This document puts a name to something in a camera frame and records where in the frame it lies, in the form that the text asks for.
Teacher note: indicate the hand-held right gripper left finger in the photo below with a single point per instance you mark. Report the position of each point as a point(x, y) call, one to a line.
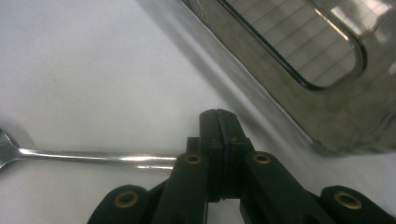
point(214, 149)

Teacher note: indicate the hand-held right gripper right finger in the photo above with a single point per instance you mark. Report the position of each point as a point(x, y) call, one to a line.
point(232, 149)

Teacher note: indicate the translucent grey plastic bin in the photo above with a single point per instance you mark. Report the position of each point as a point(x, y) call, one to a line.
point(342, 118)

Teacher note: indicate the metal spoon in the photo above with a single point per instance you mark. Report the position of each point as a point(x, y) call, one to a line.
point(93, 158)

